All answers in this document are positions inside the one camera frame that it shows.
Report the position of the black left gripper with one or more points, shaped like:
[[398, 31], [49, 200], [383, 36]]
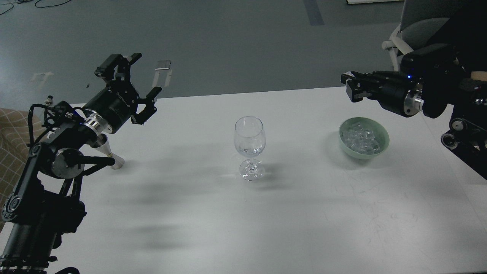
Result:
[[119, 100]]

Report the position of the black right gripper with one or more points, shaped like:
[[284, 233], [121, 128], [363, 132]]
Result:
[[397, 92]]

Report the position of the steel double jigger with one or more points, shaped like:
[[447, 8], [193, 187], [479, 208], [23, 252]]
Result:
[[102, 145]]

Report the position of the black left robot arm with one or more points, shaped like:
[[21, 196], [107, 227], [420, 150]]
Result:
[[66, 144]]

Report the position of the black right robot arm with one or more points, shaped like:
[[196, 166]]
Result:
[[430, 79]]

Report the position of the clear ice cubes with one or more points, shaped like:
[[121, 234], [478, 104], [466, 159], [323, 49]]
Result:
[[360, 138]]

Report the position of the clear wine glass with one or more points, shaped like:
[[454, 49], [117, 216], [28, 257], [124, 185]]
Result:
[[250, 141]]

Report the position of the green bowl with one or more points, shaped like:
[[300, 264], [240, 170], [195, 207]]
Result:
[[379, 130]]

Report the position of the white office chair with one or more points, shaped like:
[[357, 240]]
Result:
[[420, 20]]

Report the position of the plaid beige sofa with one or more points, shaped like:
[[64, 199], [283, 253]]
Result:
[[14, 137]]

